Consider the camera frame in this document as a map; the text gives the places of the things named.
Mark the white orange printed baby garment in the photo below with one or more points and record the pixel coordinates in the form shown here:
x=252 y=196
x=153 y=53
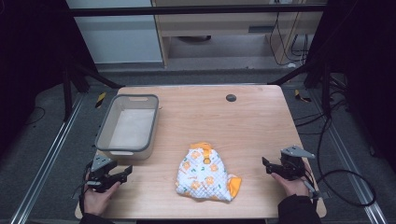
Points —
x=202 y=177

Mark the aluminium floor rail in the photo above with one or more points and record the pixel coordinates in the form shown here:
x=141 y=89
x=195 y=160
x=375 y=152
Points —
x=351 y=161
x=46 y=158

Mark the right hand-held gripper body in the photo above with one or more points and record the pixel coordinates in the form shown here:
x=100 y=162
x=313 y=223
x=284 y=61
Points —
x=293 y=165

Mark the person's left hand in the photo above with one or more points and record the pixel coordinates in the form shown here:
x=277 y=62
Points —
x=98 y=200

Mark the yellow black striped tape marker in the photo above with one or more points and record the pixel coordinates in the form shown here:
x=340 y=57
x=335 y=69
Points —
x=100 y=99
x=301 y=97

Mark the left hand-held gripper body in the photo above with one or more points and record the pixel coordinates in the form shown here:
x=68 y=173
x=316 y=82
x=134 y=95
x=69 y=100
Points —
x=100 y=169

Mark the black curtain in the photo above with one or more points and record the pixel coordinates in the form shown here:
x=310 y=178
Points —
x=364 y=62
x=31 y=62

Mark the beige basket with grey rim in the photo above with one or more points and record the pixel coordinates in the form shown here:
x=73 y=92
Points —
x=130 y=129

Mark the person's right hand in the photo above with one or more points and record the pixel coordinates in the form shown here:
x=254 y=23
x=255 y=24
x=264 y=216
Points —
x=294 y=186

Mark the black horizontal frame bar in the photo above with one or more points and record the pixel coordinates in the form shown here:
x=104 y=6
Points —
x=193 y=10

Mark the white cabinet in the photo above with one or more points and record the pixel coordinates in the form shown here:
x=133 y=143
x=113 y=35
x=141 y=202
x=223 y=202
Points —
x=118 y=37

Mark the light wooden desk shelf unit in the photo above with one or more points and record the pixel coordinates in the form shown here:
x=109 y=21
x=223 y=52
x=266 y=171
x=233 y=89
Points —
x=218 y=26

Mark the black metal stand leg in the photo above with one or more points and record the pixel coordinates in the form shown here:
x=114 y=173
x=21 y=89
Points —
x=325 y=90
x=67 y=93

